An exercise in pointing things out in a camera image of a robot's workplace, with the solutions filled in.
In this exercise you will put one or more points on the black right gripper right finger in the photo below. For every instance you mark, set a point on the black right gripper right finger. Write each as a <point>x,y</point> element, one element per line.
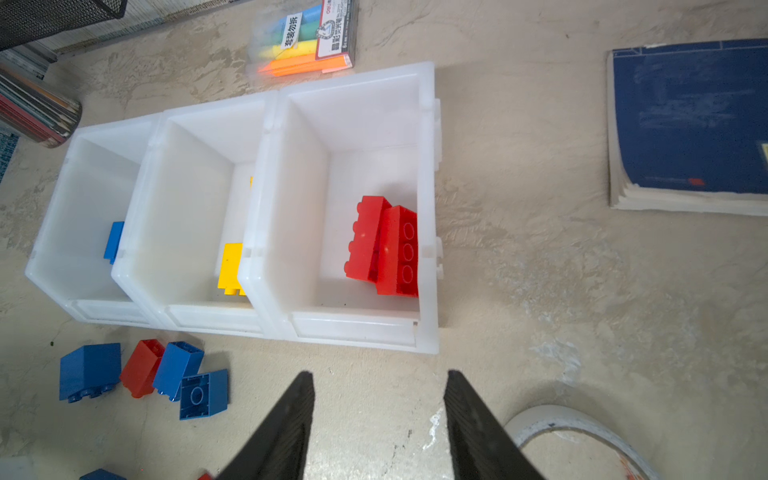
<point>479,446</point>

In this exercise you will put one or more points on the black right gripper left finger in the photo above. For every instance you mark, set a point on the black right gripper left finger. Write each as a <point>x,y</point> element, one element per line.
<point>278,448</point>

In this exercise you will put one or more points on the yellow brick pile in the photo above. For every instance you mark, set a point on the yellow brick pile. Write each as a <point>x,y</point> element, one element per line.
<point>228,277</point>

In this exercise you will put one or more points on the long red brick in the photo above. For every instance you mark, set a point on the long red brick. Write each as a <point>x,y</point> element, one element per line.
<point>362,263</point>
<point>398,253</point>

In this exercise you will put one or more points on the blue tall brick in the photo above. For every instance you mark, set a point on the blue tall brick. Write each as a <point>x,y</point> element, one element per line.
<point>89,371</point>

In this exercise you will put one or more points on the small blue brick bottom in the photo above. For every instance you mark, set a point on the small blue brick bottom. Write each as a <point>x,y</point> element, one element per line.
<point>113,241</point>

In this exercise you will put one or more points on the tape roll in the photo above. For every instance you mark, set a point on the tape roll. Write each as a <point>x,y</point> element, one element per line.
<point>564,443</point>

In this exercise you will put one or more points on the dark blue upturned brick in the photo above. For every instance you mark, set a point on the dark blue upturned brick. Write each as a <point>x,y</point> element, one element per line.
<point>204,395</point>

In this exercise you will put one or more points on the blue brick top row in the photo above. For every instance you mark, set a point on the blue brick top row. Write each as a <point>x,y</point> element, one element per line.
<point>179,360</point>

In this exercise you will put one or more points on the red brick top row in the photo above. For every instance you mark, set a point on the red brick top row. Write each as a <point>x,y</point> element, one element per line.
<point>139,372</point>

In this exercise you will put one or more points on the white middle bin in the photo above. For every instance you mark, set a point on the white middle bin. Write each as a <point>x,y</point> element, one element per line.
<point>196,187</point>

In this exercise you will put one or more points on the white bin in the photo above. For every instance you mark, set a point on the white bin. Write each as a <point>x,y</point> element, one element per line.
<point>332,143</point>
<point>196,187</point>
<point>93,191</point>

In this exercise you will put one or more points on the white left bin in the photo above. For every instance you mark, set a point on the white left bin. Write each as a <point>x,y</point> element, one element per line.
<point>93,191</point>

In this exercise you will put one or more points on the white right bin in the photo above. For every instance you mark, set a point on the white right bin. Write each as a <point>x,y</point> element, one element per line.
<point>332,143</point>

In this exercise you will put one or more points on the blue notebook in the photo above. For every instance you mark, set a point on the blue notebook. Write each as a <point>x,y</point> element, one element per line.
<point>687,127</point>

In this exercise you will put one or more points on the pencil cup with pencils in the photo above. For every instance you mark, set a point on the pencil cup with pencils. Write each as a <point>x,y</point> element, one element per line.
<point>33,110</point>

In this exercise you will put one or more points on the highlighter marker pack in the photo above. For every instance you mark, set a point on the highlighter marker pack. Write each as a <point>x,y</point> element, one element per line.
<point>319,38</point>

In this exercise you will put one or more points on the black wire shelf rack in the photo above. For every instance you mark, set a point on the black wire shelf rack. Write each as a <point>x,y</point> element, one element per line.
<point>24,21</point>

